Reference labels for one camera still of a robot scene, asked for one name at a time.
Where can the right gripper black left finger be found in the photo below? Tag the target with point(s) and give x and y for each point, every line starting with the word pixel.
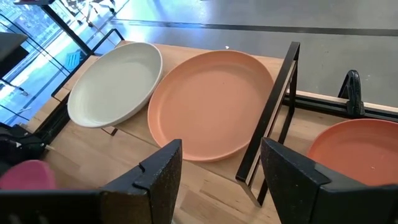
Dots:
pixel 149 199

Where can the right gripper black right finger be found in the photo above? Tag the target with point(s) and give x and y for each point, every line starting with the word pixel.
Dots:
pixel 311 202

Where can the magenta plate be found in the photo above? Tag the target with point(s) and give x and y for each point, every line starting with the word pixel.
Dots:
pixel 28 175

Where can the orange plate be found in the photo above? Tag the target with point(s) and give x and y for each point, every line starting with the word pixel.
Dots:
pixel 357 149

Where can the peach plate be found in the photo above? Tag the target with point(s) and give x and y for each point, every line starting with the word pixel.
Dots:
pixel 211 105

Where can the white plate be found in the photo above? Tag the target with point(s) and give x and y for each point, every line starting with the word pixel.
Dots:
pixel 115 84

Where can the black table clamp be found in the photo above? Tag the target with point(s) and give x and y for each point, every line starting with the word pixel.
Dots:
pixel 354 99

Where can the black table edge rail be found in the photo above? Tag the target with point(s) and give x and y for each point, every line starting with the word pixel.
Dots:
pixel 323 107

